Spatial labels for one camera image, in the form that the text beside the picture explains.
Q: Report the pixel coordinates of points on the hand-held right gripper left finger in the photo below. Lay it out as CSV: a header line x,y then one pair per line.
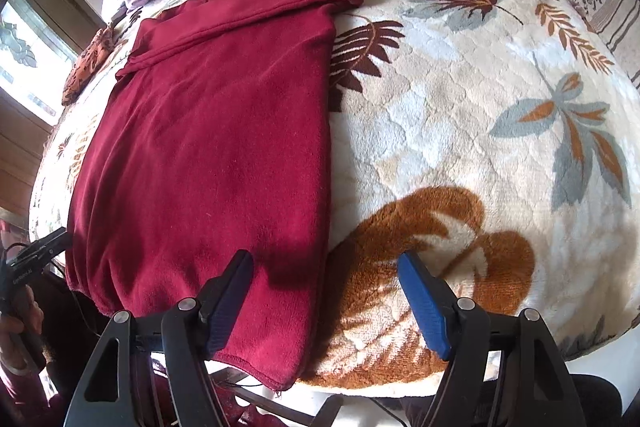
x,y
230,299

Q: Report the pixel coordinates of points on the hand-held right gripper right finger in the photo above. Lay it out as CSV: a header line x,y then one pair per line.
x,y
425,307

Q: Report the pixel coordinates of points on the dark red sweater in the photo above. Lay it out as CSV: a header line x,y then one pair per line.
x,y
210,132

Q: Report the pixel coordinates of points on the person's left hand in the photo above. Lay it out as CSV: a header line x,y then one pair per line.
x,y
12,347

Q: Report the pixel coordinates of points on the orange floral cloth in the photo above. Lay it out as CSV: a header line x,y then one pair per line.
x,y
85,62

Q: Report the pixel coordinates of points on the leaf print fleece blanket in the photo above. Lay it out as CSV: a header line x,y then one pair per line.
x,y
475,107

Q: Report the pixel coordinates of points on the stained glass window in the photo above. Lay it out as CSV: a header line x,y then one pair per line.
x,y
22,52

